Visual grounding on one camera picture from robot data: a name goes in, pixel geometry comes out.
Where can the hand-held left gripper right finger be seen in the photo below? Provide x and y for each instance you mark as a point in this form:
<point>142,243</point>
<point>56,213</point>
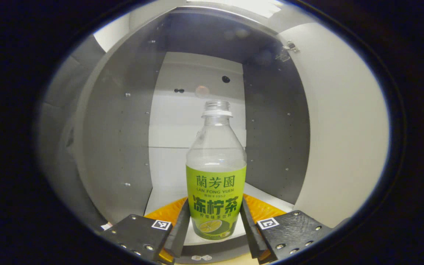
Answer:
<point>250,232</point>

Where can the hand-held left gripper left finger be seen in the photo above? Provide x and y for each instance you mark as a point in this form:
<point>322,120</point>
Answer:
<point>180,235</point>

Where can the clear bottle with green label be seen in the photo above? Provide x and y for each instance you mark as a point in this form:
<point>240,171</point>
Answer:
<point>215,184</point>

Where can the dark grey cabinet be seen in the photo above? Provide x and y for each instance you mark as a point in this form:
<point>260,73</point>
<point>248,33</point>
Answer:
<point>120,129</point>

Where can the metal door hinge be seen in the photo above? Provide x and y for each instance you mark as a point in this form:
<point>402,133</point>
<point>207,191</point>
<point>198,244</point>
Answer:
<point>287,49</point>

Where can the black backdrop cloth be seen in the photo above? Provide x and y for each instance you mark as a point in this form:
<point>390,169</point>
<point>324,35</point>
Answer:
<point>55,121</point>

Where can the large ceiling light panel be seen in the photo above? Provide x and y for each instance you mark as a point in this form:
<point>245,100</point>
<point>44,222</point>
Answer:
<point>241,5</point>

